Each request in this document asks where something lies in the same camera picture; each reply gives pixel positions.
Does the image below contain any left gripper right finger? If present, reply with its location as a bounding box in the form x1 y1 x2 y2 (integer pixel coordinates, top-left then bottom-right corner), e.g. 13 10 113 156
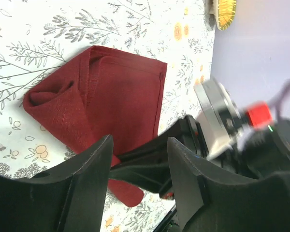
167 137 290 232

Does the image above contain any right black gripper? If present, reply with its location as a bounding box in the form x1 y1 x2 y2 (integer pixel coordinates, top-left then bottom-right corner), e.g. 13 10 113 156
110 115 234 200

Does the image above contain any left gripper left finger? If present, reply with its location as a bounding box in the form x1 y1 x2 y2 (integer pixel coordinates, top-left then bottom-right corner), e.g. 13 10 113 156
0 135 113 232

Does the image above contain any dark red cloth napkin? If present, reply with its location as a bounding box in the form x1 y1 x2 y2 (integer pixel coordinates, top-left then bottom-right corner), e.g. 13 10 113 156
23 45 168 208

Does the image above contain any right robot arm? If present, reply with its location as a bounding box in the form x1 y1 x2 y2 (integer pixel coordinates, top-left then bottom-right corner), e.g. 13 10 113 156
110 116 290 200

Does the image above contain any floral tablecloth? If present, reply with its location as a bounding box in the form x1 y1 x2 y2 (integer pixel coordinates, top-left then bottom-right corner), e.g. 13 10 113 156
0 0 216 232

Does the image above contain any yellow bamboo tray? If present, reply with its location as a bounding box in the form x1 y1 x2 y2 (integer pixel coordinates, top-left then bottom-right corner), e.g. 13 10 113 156
209 0 237 30

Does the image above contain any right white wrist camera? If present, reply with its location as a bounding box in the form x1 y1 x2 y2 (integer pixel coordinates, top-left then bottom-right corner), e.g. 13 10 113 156
194 79 273 160

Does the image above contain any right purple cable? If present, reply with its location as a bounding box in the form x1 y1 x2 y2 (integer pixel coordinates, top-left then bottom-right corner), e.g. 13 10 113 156
268 79 290 116

